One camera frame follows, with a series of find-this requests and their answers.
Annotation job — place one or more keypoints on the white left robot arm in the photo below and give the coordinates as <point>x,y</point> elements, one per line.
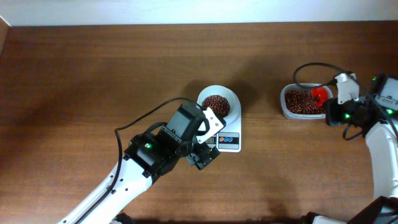
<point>149,156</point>

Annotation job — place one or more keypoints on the red adzuki beans in container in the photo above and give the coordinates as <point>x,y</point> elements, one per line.
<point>301,102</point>

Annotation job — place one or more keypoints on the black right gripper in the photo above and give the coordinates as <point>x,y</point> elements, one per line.
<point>333,117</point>

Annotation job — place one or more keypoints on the orange measuring scoop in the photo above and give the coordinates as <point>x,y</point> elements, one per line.
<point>320,95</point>

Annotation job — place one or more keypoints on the white round bowl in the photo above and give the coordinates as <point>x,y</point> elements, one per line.
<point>235,110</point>

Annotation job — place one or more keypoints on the white digital kitchen scale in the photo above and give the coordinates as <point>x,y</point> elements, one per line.
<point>229,138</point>

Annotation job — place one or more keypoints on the clear plastic food container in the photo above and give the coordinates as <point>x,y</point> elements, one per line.
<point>290,115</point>

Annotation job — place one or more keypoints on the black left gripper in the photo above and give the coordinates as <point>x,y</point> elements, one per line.
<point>199,158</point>

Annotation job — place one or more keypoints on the red beans in bowl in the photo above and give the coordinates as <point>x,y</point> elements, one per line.
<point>218,104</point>

